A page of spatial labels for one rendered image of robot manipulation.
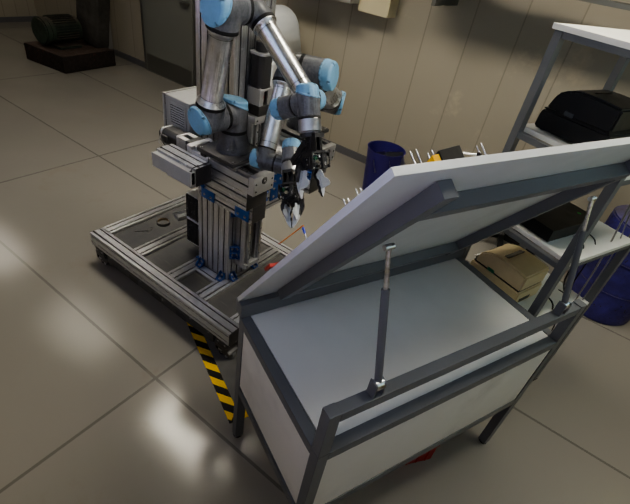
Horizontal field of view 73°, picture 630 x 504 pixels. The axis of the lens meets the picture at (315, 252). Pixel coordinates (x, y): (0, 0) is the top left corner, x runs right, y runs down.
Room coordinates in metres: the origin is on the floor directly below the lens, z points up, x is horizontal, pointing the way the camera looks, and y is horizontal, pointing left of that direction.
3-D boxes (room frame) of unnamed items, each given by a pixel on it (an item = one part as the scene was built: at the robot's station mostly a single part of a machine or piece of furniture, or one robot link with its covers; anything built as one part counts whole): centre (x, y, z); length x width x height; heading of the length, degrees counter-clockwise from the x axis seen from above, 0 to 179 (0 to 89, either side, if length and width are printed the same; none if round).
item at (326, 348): (1.22, -0.42, 0.60); 1.17 x 0.58 x 0.40; 126
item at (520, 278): (1.84, -0.99, 0.76); 0.30 x 0.21 x 0.20; 39
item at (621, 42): (1.86, -1.11, 0.93); 0.61 x 0.50 x 1.85; 126
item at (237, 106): (1.77, 0.45, 1.33); 0.13 x 0.12 x 0.14; 147
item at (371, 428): (1.23, -0.42, 0.40); 1.18 x 0.60 x 0.80; 126
